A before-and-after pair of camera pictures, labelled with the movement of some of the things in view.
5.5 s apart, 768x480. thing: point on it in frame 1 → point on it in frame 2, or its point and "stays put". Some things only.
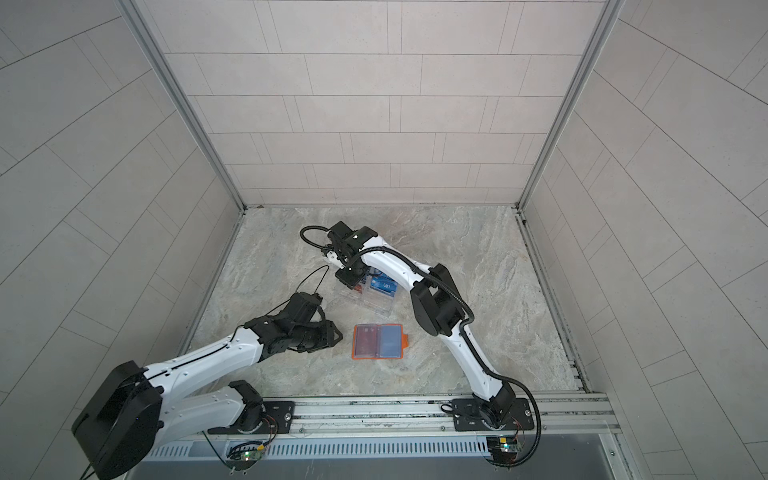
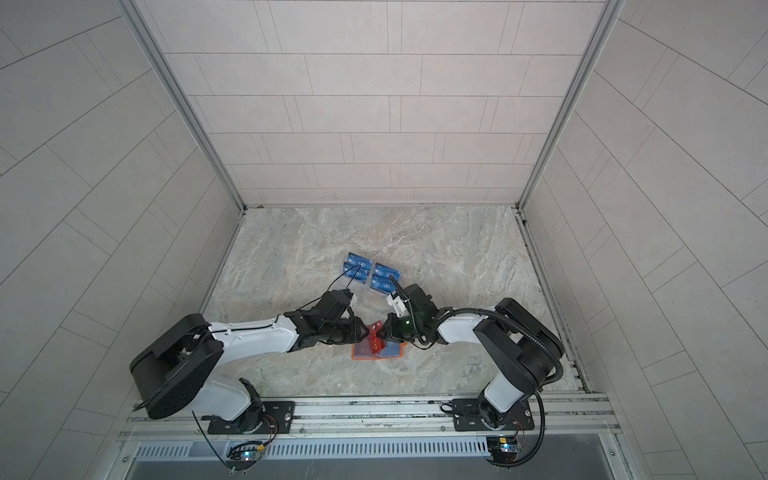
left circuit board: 242,458 stays put
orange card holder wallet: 379,342 stays put
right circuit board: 503,449 stays put
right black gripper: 346,278 → 391,325
